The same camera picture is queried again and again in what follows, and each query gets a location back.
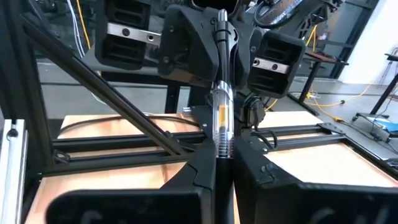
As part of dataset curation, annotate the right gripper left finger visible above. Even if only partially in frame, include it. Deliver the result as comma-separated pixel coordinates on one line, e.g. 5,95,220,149
46,139,218,224

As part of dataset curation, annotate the silver aluminium post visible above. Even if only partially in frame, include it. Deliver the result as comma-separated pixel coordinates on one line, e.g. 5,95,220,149
0,119,29,224

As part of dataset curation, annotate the clear silver ballpoint pen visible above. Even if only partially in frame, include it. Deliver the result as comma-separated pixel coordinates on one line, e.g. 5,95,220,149
212,8,236,224

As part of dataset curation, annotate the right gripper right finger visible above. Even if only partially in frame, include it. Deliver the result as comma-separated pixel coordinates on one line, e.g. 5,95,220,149
233,136,398,224

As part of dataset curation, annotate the dark background table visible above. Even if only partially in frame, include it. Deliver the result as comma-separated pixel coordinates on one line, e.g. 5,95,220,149
292,50,350,105

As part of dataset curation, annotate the yellow cable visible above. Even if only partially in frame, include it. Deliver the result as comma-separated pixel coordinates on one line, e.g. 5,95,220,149
75,0,92,50
264,24,374,123

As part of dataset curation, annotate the black aluminium table frame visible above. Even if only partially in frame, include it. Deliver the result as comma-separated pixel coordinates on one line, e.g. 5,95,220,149
0,0,398,187

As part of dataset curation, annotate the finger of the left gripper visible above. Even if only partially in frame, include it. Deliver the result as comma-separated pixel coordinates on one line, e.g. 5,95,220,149
157,4,221,88
230,18,264,91

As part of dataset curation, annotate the black cable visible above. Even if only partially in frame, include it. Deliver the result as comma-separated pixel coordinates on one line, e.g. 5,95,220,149
58,113,202,135

